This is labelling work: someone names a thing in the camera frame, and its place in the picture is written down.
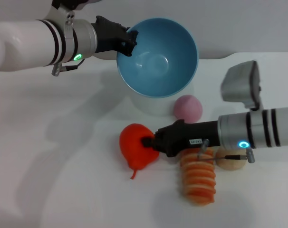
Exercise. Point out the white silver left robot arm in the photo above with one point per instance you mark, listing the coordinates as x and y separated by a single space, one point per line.
27 45

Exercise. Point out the beige round bun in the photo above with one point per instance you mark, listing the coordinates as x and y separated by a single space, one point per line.
230 164

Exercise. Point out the orange toy fruit with stem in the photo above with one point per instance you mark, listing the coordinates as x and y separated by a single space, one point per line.
134 149

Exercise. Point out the blue bowl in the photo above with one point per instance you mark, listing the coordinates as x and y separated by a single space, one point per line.
160 61

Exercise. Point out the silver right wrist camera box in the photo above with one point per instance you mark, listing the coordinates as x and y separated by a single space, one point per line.
242 83

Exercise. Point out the orange striped bread roll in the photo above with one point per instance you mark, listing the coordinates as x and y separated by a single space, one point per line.
198 180

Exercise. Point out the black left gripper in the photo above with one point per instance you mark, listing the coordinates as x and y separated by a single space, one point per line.
108 35

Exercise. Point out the pink round bun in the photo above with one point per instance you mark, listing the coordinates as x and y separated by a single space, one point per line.
188 109

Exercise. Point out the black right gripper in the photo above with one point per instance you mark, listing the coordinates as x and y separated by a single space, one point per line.
189 137

